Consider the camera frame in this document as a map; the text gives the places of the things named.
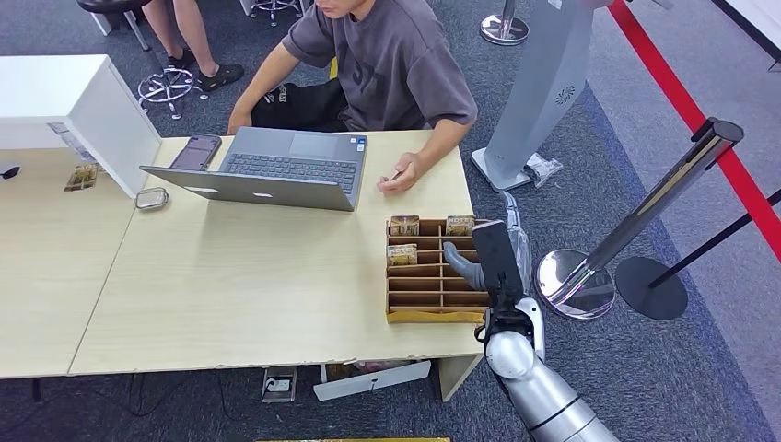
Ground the chrome stanchion post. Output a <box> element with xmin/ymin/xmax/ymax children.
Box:
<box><xmin>534</xmin><ymin>119</ymin><xmax>746</xmax><ymax>322</ymax></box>

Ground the chrome stanchion base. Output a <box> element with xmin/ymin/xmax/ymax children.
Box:
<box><xmin>478</xmin><ymin>0</ymin><xmax>530</xmax><ymax>48</ymax></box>

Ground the black stool chrome base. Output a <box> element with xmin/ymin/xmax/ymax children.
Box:
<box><xmin>77</xmin><ymin>0</ymin><xmax>210</xmax><ymax>122</ymax></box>

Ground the seated person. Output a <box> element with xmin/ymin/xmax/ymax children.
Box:
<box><xmin>227</xmin><ymin>0</ymin><xmax>479</xmax><ymax>195</ymax></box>

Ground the floor power socket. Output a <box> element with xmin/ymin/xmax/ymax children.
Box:
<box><xmin>262</xmin><ymin>366</ymin><xmax>299</xmax><ymax>404</ymax></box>

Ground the red barrier belt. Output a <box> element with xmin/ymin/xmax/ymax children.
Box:
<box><xmin>608</xmin><ymin>0</ymin><xmax>781</xmax><ymax>263</ymax></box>

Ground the black floor cable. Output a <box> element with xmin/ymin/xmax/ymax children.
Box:
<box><xmin>124</xmin><ymin>373</ymin><xmax>184</xmax><ymax>421</ymax></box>

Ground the person's left hand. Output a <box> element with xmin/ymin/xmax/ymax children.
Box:
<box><xmin>376</xmin><ymin>152</ymin><xmax>422</xmax><ymax>195</ymax></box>

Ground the grey laptop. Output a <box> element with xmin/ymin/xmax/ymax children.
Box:
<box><xmin>139</xmin><ymin>126</ymin><xmax>369</xmax><ymax>213</ymax></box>

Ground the white drawer box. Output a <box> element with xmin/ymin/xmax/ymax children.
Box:
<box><xmin>313</xmin><ymin>359</ymin><xmax>433</xmax><ymax>402</ymax></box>

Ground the dark smartphone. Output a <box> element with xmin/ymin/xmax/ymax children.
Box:
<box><xmin>169</xmin><ymin>133</ymin><xmax>223</xmax><ymax>172</ymax></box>

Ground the black stanchion post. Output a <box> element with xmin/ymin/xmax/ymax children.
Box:
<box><xmin>614</xmin><ymin>189</ymin><xmax>781</xmax><ymax>322</ymax></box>

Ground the small silver tin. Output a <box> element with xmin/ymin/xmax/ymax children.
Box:
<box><xmin>134</xmin><ymin>187</ymin><xmax>170</xmax><ymax>212</ymax></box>

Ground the white cabinet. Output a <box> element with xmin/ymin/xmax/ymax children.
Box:
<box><xmin>0</xmin><ymin>54</ymin><xmax>163</xmax><ymax>200</ymax></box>

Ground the wooden card holder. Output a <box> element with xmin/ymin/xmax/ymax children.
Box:
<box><xmin>385</xmin><ymin>218</ymin><xmax>495</xmax><ymax>325</ymax></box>

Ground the white board black edge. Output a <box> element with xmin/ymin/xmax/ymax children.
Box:
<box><xmin>712</xmin><ymin>0</ymin><xmax>781</xmax><ymax>73</ymax></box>

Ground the clear plastic bag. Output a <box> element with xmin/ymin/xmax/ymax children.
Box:
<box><xmin>524</xmin><ymin>152</ymin><xmax>564</xmax><ymax>189</ymax></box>

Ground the loose printed card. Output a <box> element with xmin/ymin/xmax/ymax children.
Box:
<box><xmin>63</xmin><ymin>162</ymin><xmax>100</xmax><ymax>192</ymax></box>

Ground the grey kiosk stand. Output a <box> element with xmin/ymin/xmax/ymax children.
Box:
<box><xmin>470</xmin><ymin>0</ymin><xmax>612</xmax><ymax>192</ymax></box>

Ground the pale desk leg panel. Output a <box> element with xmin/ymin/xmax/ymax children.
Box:
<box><xmin>437</xmin><ymin>354</ymin><xmax>485</xmax><ymax>403</ymax></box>

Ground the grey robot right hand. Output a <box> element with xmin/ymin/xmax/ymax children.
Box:
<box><xmin>443</xmin><ymin>191</ymin><xmax>534</xmax><ymax>294</ymax></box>

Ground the chrome chair base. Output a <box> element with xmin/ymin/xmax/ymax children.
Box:
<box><xmin>240</xmin><ymin>0</ymin><xmax>303</xmax><ymax>28</ymax></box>

